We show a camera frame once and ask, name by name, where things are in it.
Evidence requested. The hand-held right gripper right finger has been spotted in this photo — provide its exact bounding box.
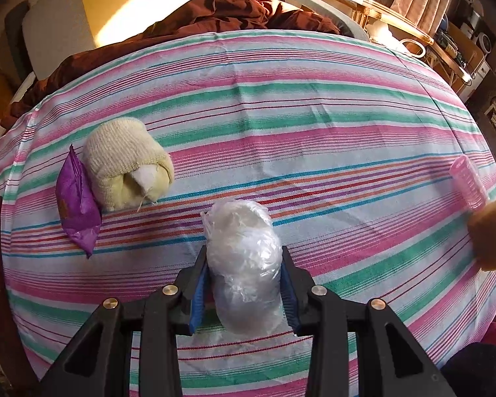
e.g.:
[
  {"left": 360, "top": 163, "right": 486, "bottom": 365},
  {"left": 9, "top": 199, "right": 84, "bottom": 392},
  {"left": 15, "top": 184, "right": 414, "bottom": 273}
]
[{"left": 279, "top": 245, "right": 457, "bottom": 397}]

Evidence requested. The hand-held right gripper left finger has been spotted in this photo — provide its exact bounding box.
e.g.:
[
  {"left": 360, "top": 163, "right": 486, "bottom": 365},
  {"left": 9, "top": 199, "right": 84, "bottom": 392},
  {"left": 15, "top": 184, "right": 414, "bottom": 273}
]
[{"left": 37, "top": 244, "right": 211, "bottom": 397}]

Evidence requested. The clear plastic bag roll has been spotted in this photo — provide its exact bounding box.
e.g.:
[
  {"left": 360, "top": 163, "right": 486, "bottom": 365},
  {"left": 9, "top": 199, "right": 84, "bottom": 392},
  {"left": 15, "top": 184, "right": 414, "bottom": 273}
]
[{"left": 201, "top": 198, "right": 282, "bottom": 333}]

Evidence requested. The purple snack packet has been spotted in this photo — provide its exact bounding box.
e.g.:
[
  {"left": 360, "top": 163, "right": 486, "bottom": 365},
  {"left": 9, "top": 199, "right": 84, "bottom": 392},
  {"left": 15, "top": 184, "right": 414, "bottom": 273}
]
[{"left": 55, "top": 145, "right": 103, "bottom": 259}]

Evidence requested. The cream rolled towel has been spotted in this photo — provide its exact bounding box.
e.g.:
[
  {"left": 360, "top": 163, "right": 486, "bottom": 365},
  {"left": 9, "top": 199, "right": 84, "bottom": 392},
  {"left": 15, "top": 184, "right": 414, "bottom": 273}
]
[{"left": 83, "top": 118, "right": 175, "bottom": 211}]

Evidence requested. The striped bedsheet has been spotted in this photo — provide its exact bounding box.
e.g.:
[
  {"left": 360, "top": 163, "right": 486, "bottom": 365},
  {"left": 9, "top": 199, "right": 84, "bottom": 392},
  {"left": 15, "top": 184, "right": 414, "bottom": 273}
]
[{"left": 0, "top": 29, "right": 496, "bottom": 397}]

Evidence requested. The dark cloth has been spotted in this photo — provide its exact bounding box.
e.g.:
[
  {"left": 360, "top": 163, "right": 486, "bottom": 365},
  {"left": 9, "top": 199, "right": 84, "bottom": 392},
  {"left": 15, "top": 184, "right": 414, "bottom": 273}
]
[{"left": 440, "top": 343, "right": 496, "bottom": 397}]

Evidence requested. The yellow sponge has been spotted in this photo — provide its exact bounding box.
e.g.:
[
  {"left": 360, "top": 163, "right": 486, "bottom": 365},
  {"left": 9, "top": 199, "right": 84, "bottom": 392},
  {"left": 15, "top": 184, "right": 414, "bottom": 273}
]
[{"left": 467, "top": 198, "right": 496, "bottom": 271}]

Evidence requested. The pink hair roller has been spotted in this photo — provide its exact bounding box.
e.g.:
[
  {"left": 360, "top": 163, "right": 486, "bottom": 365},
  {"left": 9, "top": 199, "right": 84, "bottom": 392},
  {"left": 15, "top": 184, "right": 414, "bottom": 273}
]
[{"left": 449, "top": 155, "right": 489, "bottom": 209}]

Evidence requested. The brown duvet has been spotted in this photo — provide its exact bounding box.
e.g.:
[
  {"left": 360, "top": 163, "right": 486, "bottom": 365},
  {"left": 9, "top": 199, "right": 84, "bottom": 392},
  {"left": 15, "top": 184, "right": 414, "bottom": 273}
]
[{"left": 2, "top": 0, "right": 344, "bottom": 133}]

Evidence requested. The wooden shelf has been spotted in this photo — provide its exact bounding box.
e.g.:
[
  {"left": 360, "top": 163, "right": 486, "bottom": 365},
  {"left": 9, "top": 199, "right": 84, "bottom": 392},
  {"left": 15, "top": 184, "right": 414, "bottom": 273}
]
[{"left": 428, "top": 41, "right": 484, "bottom": 87}]

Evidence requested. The wooden table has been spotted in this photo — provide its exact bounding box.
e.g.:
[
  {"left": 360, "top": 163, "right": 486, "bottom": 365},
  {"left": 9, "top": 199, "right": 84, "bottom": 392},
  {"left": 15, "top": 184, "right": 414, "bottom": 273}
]
[{"left": 298, "top": 0, "right": 434, "bottom": 46}]

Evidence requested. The grey upholstered headboard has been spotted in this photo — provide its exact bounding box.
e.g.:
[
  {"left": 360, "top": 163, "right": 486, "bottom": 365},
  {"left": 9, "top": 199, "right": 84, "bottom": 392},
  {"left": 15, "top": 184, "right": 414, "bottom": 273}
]
[{"left": 22, "top": 0, "right": 288, "bottom": 85}]

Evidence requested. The brown cardboard box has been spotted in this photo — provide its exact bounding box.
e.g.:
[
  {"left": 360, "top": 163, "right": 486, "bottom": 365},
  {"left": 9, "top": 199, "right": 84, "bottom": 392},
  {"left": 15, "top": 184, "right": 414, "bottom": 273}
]
[{"left": 448, "top": 22, "right": 484, "bottom": 63}]

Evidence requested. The white round appliance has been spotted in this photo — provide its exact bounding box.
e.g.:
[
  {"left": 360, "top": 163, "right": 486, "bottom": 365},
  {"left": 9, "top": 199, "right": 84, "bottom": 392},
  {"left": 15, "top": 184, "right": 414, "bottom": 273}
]
[{"left": 477, "top": 31, "right": 496, "bottom": 54}]

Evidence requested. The pale blue bed frame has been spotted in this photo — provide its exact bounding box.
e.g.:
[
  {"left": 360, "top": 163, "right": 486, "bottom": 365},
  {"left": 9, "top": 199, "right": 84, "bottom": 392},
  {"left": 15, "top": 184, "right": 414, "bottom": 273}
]
[{"left": 283, "top": 0, "right": 370, "bottom": 42}]

